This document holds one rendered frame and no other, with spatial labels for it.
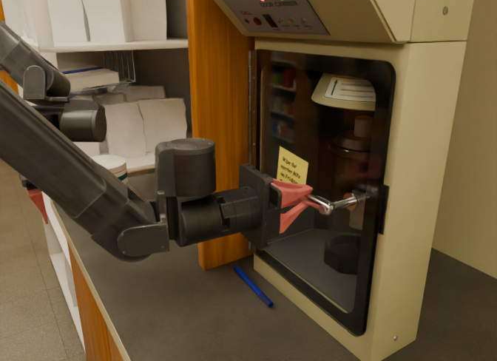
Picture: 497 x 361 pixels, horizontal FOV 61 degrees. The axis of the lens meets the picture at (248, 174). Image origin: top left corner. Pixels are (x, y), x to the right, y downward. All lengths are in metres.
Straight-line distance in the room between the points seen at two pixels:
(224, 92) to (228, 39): 0.10
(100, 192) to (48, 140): 0.07
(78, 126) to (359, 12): 0.47
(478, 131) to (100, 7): 1.27
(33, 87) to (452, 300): 0.83
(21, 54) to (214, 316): 0.55
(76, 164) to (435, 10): 0.43
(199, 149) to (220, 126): 0.34
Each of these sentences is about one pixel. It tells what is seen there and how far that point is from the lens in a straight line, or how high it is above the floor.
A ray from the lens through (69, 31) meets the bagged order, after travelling 1.75.
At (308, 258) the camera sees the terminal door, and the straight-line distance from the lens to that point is 0.71.
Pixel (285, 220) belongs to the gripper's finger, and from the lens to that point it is 0.56.
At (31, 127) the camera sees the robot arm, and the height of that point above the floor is 1.34.
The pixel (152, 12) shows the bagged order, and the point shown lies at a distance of 1.81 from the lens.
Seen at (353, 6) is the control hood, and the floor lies 1.45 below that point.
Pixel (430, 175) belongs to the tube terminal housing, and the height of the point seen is 1.24.
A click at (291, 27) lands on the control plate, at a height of 1.43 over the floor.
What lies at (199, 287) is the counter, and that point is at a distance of 0.86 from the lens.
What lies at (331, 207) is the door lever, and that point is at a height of 1.20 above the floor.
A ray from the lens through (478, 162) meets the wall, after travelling 1.00.
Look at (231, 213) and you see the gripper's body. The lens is 0.51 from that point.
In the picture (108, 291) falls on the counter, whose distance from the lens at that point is 0.89.
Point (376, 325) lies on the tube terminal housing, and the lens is 0.67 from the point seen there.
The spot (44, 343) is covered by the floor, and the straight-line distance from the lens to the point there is 2.35.
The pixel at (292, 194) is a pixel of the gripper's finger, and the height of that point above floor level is 1.22.
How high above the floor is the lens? 1.43
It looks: 20 degrees down
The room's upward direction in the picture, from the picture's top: straight up
